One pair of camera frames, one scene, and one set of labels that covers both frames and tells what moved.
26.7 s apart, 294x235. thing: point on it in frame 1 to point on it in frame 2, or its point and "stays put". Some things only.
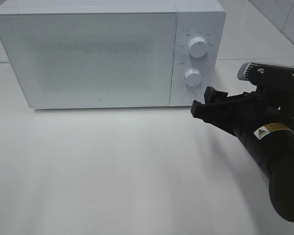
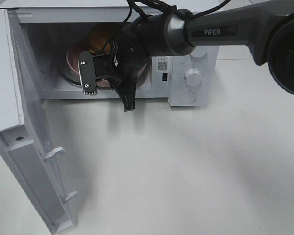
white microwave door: x=91 y=60 to x=17 y=126
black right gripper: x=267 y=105 to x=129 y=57
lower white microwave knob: x=193 y=77 stays put
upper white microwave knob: x=198 y=47 stays put
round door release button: x=188 y=96 stays put
